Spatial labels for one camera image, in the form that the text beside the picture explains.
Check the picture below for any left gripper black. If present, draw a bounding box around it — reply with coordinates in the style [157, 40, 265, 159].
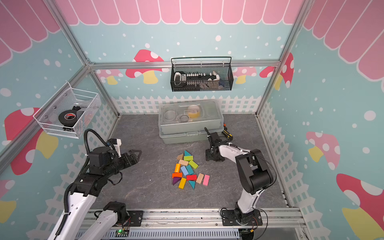
[103, 149, 142, 178]

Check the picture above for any green block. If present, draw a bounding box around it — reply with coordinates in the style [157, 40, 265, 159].
[189, 161, 199, 169]
[184, 156, 194, 162]

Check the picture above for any pink block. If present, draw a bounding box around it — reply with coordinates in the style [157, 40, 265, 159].
[203, 175, 210, 186]

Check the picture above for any teal rectangular block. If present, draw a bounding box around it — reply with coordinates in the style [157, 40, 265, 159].
[186, 165, 195, 175]

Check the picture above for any tan rectangular block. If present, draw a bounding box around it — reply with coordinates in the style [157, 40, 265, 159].
[179, 160, 189, 166]

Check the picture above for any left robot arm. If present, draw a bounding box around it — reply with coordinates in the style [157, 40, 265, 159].
[49, 129, 142, 240]

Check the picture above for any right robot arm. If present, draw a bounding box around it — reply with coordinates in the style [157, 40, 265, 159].
[206, 130, 277, 225]

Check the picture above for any yellow black screwdriver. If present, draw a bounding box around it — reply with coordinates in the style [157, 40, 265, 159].
[222, 130, 233, 141]

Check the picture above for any teal triangle block top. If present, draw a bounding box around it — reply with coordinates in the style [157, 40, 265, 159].
[184, 151, 192, 157]

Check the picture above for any teal triangle block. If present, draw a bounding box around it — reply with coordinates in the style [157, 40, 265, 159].
[188, 181, 196, 189]
[184, 151, 192, 157]

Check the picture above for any green block top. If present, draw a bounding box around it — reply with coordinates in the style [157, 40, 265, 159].
[184, 156, 194, 162]

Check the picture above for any red block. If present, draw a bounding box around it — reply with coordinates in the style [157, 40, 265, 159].
[186, 175, 198, 181]

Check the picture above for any light blue block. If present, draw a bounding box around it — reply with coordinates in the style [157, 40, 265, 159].
[180, 166, 189, 176]

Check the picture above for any teal triangle block bottom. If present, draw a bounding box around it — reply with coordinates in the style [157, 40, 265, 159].
[188, 181, 196, 189]

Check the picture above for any orange yellow supermarket block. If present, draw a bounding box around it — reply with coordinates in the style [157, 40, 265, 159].
[175, 164, 181, 173]

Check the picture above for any purple triangle block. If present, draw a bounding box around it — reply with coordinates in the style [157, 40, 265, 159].
[173, 177, 182, 185]

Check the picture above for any translucent plastic storage box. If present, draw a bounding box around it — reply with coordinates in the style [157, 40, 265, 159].
[159, 100, 224, 144]

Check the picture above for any black tape roll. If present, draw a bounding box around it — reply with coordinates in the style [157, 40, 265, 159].
[59, 110, 78, 128]

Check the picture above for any green lit circuit board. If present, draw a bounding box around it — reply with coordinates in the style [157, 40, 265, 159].
[115, 229, 130, 238]

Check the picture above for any white black tool in basket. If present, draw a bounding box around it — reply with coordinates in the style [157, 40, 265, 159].
[171, 71, 221, 90]

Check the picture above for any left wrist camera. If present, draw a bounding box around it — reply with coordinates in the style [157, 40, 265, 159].
[108, 139, 122, 158]

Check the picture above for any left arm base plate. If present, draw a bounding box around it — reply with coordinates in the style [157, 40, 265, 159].
[122, 210, 144, 228]

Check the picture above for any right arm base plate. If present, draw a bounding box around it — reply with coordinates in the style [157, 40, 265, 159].
[220, 208, 263, 227]

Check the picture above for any white wire basket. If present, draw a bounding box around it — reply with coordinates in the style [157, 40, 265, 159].
[33, 83, 102, 139]

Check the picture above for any black wire mesh basket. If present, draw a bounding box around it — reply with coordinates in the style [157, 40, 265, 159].
[170, 57, 234, 92]

